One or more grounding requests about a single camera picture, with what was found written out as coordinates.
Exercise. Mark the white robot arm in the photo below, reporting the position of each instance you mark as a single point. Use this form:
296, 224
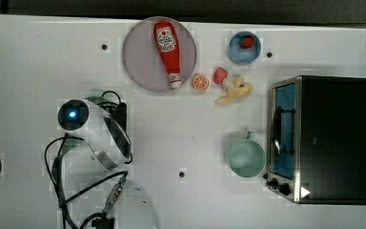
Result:
101, 153

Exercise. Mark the orange slice toy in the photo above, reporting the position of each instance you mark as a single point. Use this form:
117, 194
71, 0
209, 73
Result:
200, 82

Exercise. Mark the red plush strawberry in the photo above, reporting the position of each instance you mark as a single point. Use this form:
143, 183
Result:
219, 75

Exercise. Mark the yellow plush banana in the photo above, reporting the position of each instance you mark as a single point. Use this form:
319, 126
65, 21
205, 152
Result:
236, 88

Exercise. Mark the grey round plate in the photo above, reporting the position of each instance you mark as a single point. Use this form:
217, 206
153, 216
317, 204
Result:
142, 61

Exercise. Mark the mint green cup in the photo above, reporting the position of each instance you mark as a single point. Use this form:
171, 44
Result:
246, 157

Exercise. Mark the blue bowl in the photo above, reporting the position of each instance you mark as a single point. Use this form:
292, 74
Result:
241, 56

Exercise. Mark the red plush ketchup bottle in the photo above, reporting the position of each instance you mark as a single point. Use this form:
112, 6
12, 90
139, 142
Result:
166, 41

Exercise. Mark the small red toy in bowl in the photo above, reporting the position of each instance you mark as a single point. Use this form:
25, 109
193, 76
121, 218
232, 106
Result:
246, 42

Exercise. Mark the black toaster oven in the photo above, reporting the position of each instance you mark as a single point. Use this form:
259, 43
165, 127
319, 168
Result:
316, 146

